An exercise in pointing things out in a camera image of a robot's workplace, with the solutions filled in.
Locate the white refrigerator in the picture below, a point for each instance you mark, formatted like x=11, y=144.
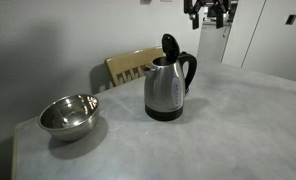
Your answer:
x=212, y=42

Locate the wooden chair behind table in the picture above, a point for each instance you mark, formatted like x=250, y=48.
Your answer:
x=128, y=66

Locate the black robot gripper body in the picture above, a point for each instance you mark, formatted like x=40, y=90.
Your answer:
x=219, y=6

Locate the stainless steel mixing bowl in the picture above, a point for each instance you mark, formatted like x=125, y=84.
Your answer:
x=70, y=118

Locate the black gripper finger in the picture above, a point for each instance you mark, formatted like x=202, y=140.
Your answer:
x=195, y=21
x=219, y=20

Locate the black wall switch plate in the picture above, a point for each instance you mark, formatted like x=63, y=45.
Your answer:
x=290, y=20

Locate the stainless steel electric kettle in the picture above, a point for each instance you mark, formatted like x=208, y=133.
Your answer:
x=167, y=80

